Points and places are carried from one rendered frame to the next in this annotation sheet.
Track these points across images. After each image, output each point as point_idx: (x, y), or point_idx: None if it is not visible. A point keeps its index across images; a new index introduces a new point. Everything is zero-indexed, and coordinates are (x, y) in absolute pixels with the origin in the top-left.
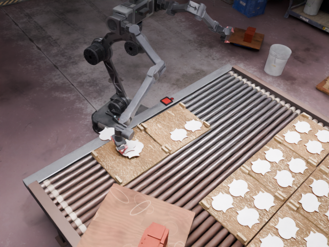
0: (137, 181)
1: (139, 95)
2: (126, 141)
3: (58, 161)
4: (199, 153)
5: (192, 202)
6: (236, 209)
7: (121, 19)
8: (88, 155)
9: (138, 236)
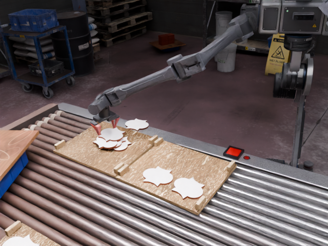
0: (65, 162)
1: (142, 78)
2: (118, 132)
3: (87, 110)
4: (132, 212)
5: (27, 217)
6: None
7: (243, 7)
8: None
9: None
